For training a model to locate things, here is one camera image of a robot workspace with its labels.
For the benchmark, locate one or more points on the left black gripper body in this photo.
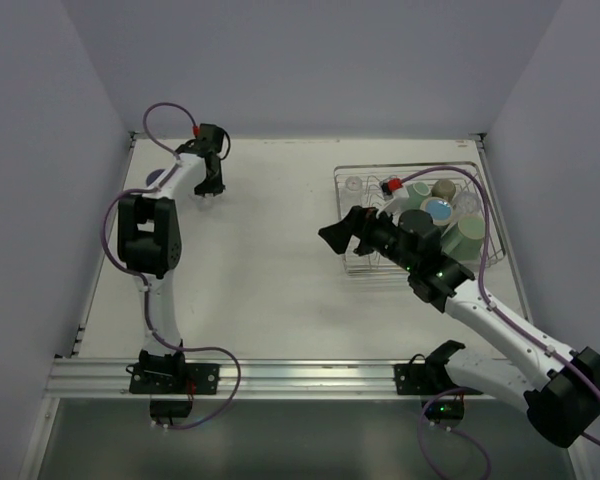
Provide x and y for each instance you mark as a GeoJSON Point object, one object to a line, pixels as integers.
{"type": "Point", "coordinates": [210, 185]}

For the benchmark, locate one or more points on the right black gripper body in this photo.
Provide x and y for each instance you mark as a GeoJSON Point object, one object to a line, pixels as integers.
{"type": "Point", "coordinates": [363, 228]}

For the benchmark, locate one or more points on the black controller box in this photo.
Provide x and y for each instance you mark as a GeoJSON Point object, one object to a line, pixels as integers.
{"type": "Point", "coordinates": [446, 412]}
{"type": "Point", "coordinates": [169, 412]}

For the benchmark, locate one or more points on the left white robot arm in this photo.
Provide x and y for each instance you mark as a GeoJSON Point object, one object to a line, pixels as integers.
{"type": "Point", "coordinates": [149, 244]}

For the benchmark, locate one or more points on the aluminium mounting rail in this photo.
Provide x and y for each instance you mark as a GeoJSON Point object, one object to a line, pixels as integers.
{"type": "Point", "coordinates": [345, 380]}

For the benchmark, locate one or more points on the blue cup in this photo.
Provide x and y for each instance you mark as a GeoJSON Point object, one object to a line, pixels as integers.
{"type": "Point", "coordinates": [440, 210]}

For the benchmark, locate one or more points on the purple plastic cup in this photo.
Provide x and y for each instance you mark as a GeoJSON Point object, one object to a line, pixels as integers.
{"type": "Point", "coordinates": [153, 176]}

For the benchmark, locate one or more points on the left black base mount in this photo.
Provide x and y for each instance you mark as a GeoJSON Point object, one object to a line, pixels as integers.
{"type": "Point", "coordinates": [171, 374]}

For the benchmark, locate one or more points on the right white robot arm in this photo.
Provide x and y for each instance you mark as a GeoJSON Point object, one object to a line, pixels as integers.
{"type": "Point", "coordinates": [555, 385]}

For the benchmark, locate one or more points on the beige cup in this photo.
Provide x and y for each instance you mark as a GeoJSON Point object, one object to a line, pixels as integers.
{"type": "Point", "coordinates": [444, 189]}

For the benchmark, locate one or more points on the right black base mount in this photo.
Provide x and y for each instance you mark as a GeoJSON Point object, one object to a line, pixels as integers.
{"type": "Point", "coordinates": [426, 374]}

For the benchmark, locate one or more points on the right black controller box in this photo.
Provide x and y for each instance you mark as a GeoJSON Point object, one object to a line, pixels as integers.
{"type": "Point", "coordinates": [446, 412]}

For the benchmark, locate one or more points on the left black controller box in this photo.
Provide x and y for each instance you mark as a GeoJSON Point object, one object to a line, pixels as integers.
{"type": "Point", "coordinates": [169, 412]}

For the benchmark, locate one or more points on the small mint green cup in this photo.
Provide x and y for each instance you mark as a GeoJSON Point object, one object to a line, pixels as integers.
{"type": "Point", "coordinates": [417, 193]}

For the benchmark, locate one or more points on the metal wire dish rack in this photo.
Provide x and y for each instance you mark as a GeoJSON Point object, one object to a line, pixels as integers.
{"type": "Point", "coordinates": [373, 174]}

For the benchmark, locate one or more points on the large green cup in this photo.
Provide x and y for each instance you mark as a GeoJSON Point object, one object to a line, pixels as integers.
{"type": "Point", "coordinates": [463, 241]}

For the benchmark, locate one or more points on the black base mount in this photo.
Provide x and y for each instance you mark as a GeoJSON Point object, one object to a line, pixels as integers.
{"type": "Point", "coordinates": [426, 374]}
{"type": "Point", "coordinates": [171, 374]}

